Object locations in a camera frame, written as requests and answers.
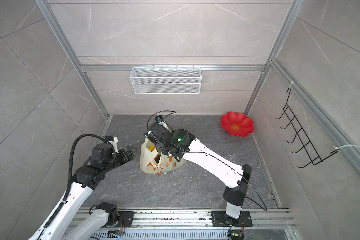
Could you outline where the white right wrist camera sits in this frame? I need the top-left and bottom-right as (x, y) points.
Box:
(155, 115), (170, 130)

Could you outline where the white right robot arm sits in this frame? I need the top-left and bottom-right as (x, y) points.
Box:
(145, 122), (252, 220)

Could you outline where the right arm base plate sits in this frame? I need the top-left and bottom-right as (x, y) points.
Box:
(211, 211), (253, 228)

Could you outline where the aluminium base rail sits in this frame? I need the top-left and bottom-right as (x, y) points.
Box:
(89, 209), (301, 240)

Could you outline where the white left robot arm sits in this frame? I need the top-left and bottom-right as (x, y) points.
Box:
(30, 142), (137, 240)

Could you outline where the cream plastic shopping bag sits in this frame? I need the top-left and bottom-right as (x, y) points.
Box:
(140, 138), (187, 175)

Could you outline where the red flower-shaped plastic bowl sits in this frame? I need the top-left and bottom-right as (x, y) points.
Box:
(221, 112), (255, 138)

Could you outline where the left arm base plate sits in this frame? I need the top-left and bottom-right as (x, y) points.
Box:
(106, 211), (135, 229)

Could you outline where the black wire hook rack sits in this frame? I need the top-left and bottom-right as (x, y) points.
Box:
(275, 89), (340, 169)

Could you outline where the white wire mesh basket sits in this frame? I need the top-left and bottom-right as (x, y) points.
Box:
(130, 67), (202, 95)

